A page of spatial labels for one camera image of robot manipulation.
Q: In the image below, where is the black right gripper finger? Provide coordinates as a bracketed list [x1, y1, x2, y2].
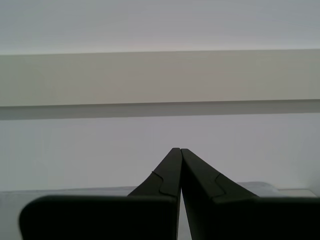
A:
[180, 148, 320, 240]
[18, 147, 182, 240]

